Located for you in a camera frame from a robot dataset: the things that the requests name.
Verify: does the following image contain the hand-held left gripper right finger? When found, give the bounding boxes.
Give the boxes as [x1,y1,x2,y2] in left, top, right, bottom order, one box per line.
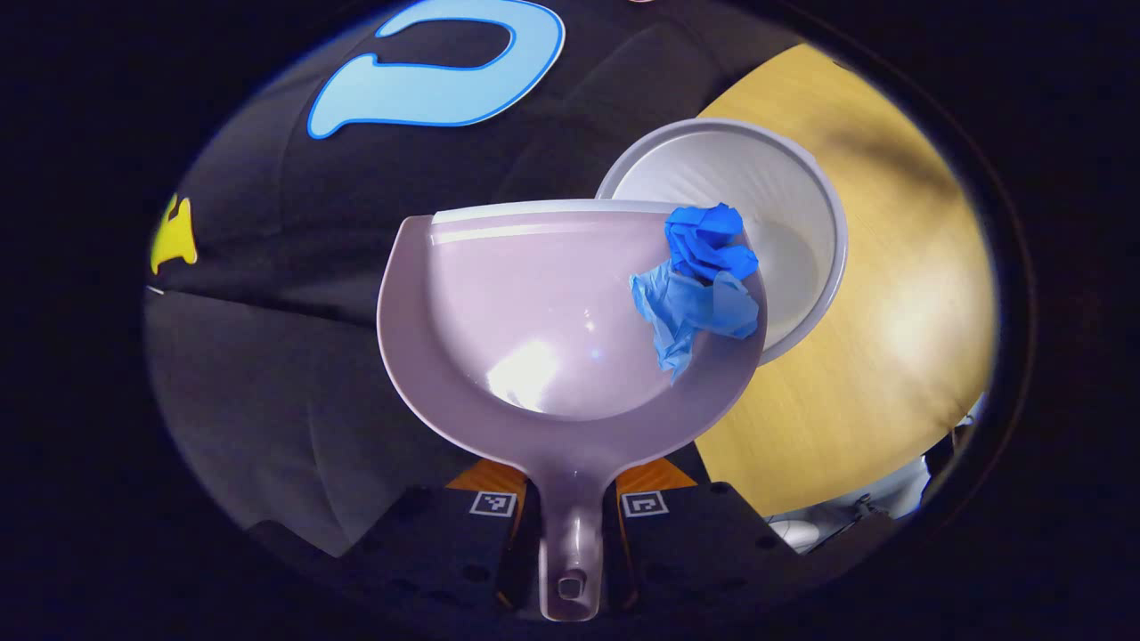
[601,457,798,615]

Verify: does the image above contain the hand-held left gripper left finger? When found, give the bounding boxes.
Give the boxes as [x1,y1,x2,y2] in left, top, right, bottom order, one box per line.
[356,458,542,615]

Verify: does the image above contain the light blue paper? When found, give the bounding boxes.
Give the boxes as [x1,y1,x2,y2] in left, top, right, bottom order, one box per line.
[630,263,761,385]

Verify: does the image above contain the pale pink dustpan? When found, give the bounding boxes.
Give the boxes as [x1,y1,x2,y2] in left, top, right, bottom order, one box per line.
[377,199,769,622]

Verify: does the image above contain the white ribbed garbage bin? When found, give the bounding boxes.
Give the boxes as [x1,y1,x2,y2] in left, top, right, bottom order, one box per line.
[595,118,850,367]

